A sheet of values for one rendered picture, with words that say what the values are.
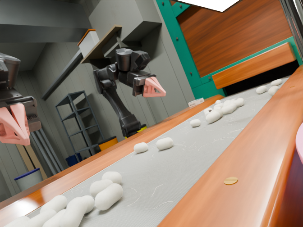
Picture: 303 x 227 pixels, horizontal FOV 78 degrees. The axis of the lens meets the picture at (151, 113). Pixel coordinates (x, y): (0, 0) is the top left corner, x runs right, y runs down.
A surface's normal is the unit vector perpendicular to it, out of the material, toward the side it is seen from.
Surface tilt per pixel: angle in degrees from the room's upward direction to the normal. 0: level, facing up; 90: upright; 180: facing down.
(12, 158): 90
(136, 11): 90
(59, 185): 45
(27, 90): 90
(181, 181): 0
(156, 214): 0
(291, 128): 0
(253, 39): 90
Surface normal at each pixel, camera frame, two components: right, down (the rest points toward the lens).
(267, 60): -0.65, 0.29
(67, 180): 0.20, -0.83
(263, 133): -0.38, -0.93
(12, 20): 0.67, -0.26
